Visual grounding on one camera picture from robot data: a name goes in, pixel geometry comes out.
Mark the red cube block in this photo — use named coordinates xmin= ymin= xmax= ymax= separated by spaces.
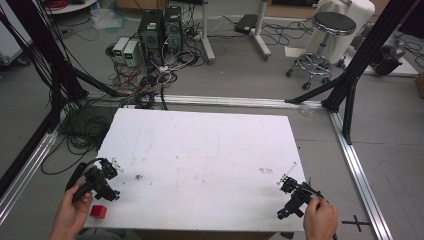
xmin=89 ymin=204 xmax=109 ymax=220

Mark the red cable coil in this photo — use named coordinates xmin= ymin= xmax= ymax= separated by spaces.
xmin=45 ymin=0 xmax=70 ymax=10

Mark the black cable-wrapped frame strut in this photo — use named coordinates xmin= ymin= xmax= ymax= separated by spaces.
xmin=0 ymin=0 xmax=126 ymax=134

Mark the black upright frame post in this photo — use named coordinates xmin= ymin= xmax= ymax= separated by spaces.
xmin=342 ymin=77 xmax=360 ymax=146

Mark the person's right hand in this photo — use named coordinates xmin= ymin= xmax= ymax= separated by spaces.
xmin=302 ymin=196 xmax=340 ymax=240

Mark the flat black box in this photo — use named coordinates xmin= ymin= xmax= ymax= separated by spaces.
xmin=233 ymin=13 xmax=259 ymax=36

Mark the aluminium side rail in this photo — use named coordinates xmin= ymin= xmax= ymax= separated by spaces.
xmin=0 ymin=128 xmax=60 ymax=225
xmin=328 ymin=109 xmax=395 ymax=240

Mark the long aluminium cross rail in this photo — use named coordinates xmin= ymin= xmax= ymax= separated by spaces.
xmin=84 ymin=93 xmax=334 ymax=110

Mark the black machine on board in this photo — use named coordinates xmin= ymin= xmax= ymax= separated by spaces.
xmin=369 ymin=36 xmax=408 ymax=77

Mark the round black chrome stool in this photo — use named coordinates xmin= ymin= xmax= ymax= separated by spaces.
xmin=285 ymin=11 xmax=358 ymax=92

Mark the white covered machine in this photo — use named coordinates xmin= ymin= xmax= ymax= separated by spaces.
xmin=304 ymin=0 xmax=377 ymax=65

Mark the white metal stand leg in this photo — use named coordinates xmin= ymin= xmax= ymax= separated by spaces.
xmin=199 ymin=0 xmax=217 ymax=65
xmin=251 ymin=0 xmax=273 ymax=62

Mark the black slanted frame strut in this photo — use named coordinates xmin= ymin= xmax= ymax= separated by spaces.
xmin=284 ymin=0 xmax=422 ymax=113

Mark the person's left hand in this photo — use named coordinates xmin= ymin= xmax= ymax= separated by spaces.
xmin=48 ymin=184 xmax=95 ymax=240

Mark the white floor board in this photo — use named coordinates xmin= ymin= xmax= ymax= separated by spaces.
xmin=344 ymin=49 xmax=420 ymax=78

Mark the clear plastic bag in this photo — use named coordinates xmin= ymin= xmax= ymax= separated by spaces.
xmin=90 ymin=7 xmax=129 ymax=32

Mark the small black computer tower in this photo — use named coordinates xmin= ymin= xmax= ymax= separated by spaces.
xmin=162 ymin=5 xmax=184 ymax=53

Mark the black floor mat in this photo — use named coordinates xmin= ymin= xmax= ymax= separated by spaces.
xmin=57 ymin=105 xmax=120 ymax=143

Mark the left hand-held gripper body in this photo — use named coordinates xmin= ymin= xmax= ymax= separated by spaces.
xmin=71 ymin=158 xmax=121 ymax=204

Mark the grey cabinet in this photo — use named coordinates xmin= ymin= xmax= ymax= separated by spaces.
xmin=0 ymin=0 xmax=33 ymax=67

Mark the large black computer tower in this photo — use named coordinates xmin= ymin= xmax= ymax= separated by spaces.
xmin=137 ymin=9 xmax=165 ymax=67

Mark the round white table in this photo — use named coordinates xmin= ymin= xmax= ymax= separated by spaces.
xmin=42 ymin=0 xmax=98 ymax=16

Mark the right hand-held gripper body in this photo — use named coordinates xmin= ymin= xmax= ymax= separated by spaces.
xmin=276 ymin=176 xmax=325 ymax=221

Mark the white bench power supply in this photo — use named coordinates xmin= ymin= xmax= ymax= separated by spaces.
xmin=112 ymin=36 xmax=130 ymax=63
xmin=122 ymin=39 xmax=141 ymax=68

